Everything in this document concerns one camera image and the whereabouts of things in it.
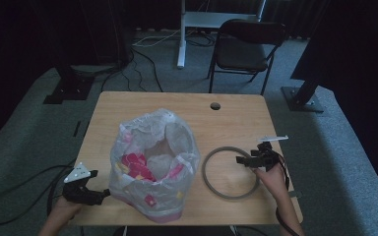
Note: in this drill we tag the grey tape piece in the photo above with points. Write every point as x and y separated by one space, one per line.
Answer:
296 194

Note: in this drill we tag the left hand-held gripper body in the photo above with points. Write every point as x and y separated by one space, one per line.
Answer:
78 193

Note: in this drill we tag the black folding chair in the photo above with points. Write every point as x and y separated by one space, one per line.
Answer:
239 55

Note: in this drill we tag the black floor tape strip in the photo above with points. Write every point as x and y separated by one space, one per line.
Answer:
87 128
76 129

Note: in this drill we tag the white desk frame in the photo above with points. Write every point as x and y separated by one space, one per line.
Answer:
210 19

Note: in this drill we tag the person's right hand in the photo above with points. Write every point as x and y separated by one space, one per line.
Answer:
274 182

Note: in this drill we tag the translucent pink-edged trash bag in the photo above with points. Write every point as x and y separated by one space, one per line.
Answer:
154 190

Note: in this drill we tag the person's left hand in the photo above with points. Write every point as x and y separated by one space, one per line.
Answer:
65 211

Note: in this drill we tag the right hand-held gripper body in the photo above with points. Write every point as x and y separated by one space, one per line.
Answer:
267 159

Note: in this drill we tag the black stand with base plate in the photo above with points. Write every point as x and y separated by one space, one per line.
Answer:
69 91
303 98

